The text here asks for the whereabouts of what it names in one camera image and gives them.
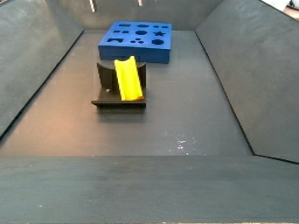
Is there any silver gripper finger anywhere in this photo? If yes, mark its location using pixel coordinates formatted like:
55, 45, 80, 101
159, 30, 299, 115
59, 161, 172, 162
136, 0, 143, 6
88, 0, 96, 13

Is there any blue foam shape board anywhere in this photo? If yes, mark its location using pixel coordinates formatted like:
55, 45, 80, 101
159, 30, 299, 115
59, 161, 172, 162
97, 21, 172, 64

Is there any black fixture stand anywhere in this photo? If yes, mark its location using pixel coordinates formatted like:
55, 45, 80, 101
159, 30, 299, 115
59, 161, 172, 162
91, 63, 145, 108

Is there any yellow arch object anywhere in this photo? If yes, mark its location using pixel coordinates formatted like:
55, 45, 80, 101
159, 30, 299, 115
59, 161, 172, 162
115, 56, 144, 102

